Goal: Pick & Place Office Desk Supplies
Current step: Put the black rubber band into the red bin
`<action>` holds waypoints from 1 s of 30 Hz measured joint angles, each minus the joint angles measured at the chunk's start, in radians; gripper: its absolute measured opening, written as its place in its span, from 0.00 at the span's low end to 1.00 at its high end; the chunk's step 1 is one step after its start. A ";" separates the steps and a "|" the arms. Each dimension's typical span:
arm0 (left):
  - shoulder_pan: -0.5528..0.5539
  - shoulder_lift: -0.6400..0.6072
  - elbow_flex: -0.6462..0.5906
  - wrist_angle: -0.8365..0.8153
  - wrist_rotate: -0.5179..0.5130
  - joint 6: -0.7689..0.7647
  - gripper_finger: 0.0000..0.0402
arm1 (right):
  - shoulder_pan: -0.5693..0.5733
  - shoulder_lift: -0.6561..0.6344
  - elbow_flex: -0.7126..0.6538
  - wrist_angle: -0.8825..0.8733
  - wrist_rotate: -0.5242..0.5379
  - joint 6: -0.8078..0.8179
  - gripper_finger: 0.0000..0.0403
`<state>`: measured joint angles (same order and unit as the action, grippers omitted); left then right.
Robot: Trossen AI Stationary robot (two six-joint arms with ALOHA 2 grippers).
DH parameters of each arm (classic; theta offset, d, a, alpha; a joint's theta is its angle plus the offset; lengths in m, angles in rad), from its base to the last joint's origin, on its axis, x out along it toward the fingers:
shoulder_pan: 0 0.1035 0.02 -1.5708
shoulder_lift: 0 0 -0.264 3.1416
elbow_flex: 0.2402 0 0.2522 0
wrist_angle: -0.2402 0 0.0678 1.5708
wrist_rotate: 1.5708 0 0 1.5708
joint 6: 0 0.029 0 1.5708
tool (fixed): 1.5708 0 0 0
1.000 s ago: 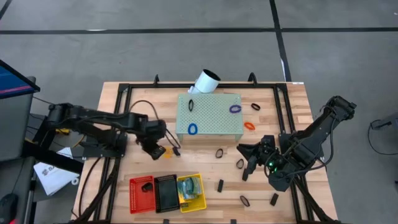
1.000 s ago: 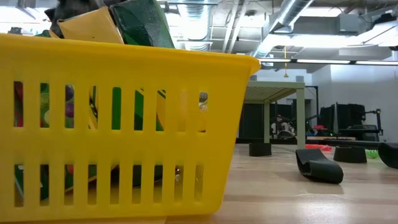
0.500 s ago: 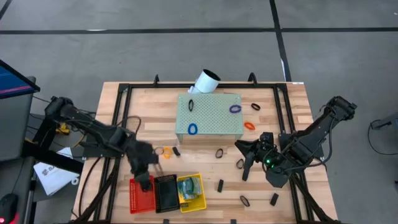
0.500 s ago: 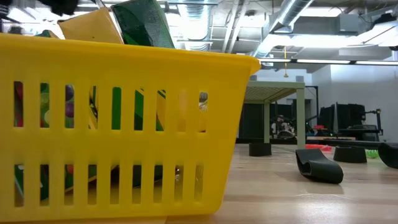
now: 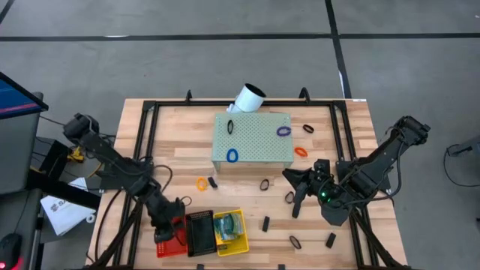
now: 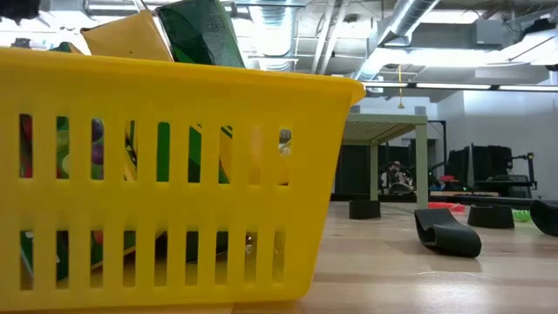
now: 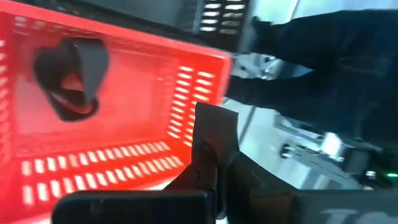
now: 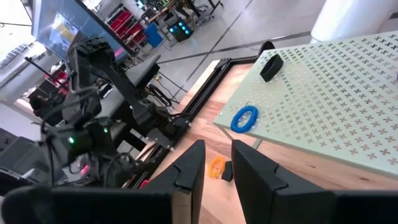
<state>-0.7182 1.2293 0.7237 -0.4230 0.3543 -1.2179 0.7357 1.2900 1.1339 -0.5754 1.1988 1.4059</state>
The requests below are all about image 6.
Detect Crayola crayon box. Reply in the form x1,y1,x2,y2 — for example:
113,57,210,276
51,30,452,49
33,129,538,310
79,8,175,63
154,0,247,70

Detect yellow slotted plastic basket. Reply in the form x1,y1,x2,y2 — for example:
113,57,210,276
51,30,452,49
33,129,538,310
0,46,367,313

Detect black clip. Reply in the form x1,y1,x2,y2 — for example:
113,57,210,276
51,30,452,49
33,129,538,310
528,199,558,238

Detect small background robot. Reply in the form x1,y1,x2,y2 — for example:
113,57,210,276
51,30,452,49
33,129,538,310
378,160,415,196

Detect long ceiling light strip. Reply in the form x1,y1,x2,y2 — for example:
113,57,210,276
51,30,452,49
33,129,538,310
361,81,558,92

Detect grey ventilation unit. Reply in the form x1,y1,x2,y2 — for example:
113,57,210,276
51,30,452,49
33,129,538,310
409,19,511,49

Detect black background robot station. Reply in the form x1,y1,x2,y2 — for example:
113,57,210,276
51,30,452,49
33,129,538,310
446,144,538,200

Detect corrugated flexible ceiling duct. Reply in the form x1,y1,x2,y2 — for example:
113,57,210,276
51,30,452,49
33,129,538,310
252,0,300,72

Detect silver spiral ceiling duct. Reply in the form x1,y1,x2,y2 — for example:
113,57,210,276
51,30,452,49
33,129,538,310
352,0,441,82

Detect yellow hanging cord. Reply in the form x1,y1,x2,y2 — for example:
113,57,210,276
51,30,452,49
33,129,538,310
396,65,405,110

